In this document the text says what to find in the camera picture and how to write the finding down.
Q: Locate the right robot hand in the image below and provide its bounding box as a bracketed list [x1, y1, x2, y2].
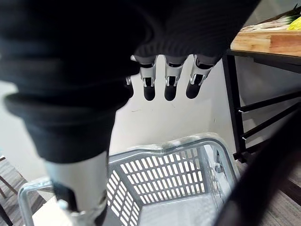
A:
[0, 0, 262, 226]

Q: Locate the dark green leafy vegetable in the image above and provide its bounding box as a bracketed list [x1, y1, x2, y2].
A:
[285, 0, 301, 17]

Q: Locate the yellow-green vegetable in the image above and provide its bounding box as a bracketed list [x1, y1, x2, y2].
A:
[285, 16, 301, 31]

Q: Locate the wooden table with black frame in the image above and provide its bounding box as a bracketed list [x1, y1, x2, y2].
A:
[222, 6, 301, 163]

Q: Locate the grey plastic shopping basket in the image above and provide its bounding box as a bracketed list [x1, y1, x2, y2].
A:
[17, 133, 241, 226]

